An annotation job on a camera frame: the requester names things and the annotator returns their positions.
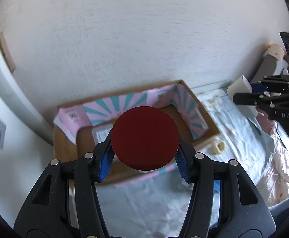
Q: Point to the clear cotton swab box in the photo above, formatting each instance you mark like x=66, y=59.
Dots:
x=100, y=133

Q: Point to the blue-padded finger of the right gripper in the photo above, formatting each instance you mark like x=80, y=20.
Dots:
x=258, y=88

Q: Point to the beige plush toy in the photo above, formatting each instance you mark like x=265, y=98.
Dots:
x=276, y=51

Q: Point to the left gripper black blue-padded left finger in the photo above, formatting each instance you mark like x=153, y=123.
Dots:
x=64, y=202

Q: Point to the white wardrobe door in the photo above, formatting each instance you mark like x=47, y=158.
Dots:
x=23, y=157

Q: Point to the grey bed headboard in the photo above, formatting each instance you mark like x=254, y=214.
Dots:
x=270, y=66

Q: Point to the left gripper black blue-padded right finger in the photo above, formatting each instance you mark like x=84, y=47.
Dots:
x=242, y=210

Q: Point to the cardboard box pink liner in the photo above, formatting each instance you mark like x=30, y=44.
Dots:
x=73, y=124

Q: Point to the cream hair scrunchie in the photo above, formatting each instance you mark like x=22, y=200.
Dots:
x=218, y=146

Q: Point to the wooden strip on wall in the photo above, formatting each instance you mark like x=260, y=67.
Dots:
x=6, y=54

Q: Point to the small light blue box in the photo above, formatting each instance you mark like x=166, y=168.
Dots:
x=217, y=186

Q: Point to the floral light blue bedsheet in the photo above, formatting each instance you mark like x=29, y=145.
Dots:
x=224, y=201

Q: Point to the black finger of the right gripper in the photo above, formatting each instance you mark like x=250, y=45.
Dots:
x=256, y=99

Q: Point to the red lid round jar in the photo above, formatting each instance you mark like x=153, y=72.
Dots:
x=145, y=138

